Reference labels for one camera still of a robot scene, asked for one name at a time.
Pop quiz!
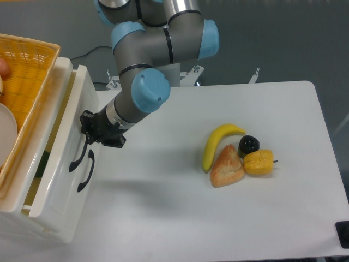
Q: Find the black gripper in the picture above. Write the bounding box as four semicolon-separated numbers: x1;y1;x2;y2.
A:
79;108;126;148

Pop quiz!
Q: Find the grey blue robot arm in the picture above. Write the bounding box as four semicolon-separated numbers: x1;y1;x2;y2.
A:
80;1;220;148

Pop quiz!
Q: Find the white drawer cabinet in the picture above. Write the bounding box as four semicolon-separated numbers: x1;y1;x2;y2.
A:
1;57;100;243

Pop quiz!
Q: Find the green bell pepper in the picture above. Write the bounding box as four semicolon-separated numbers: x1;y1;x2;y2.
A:
34;151;50;177

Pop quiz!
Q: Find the white plate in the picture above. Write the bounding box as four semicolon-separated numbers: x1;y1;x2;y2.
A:
0;104;17;167

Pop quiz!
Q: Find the yellow woven basket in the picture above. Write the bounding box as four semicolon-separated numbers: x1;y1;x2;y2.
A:
1;33;61;184

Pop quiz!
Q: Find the pale onion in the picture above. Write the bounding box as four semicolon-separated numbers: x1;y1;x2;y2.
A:
0;76;4;96

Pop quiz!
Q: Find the red apple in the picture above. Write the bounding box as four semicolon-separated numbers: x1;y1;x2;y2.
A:
0;58;11;79

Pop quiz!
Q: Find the yellow banana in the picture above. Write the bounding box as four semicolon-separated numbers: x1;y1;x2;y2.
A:
201;123;246;173

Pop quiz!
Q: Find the toy bread croissant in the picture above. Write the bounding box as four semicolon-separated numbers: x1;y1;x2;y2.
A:
210;144;245;188

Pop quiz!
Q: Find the black toy berry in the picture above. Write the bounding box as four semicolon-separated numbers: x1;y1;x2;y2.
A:
238;135;260;158

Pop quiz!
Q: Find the yellow bell pepper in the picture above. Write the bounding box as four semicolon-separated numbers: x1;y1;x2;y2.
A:
243;150;277;176

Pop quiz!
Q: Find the black corner device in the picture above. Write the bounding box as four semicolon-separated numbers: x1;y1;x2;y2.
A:
335;221;349;249

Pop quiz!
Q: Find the black cable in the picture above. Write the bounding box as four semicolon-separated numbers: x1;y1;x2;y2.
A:
70;45;114;62

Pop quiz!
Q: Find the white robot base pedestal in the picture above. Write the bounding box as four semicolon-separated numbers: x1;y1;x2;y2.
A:
105;63;204;90

